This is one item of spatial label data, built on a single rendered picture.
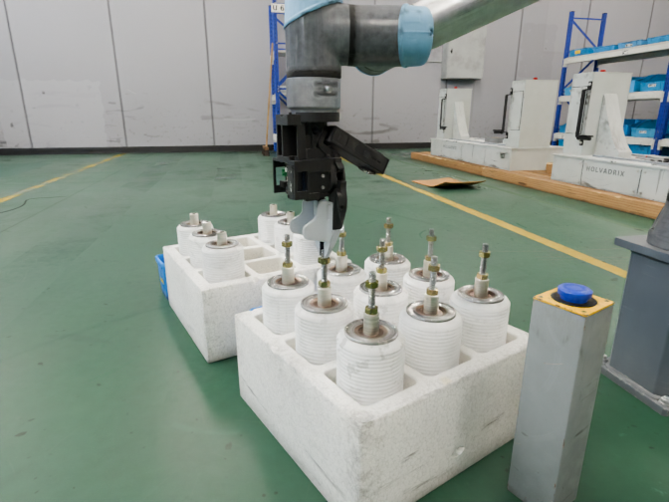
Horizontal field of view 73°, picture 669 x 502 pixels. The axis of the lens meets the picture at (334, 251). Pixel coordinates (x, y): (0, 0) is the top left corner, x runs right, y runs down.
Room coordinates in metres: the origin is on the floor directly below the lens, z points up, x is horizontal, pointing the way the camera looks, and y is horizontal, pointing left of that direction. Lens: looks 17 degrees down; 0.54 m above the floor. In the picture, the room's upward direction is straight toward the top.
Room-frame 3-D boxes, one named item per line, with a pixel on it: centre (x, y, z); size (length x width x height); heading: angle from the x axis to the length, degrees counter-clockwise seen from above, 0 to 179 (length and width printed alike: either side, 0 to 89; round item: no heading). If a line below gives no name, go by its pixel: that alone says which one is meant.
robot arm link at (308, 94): (0.66, 0.03, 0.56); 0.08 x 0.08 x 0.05
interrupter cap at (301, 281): (0.76, 0.08, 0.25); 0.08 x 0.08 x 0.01
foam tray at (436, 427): (0.73, -0.08, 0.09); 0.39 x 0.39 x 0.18; 35
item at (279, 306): (0.76, 0.08, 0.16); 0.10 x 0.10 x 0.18
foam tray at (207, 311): (1.17, 0.22, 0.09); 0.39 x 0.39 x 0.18; 32
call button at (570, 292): (0.54, -0.31, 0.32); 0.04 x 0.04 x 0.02
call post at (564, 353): (0.54, -0.31, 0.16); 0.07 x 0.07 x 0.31; 35
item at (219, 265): (1.01, 0.26, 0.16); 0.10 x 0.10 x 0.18
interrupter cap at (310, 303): (0.67, 0.02, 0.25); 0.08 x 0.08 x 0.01
